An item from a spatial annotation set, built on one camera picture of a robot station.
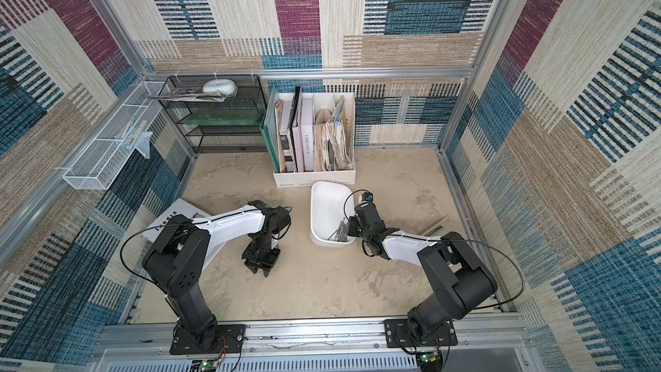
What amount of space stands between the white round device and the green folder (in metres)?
0.13

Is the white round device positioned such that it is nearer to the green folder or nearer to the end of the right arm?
the green folder

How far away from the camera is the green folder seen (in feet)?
2.86

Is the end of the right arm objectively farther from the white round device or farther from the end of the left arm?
the white round device

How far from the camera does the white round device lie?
0.89 meters

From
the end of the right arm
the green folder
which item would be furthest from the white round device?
the end of the right arm
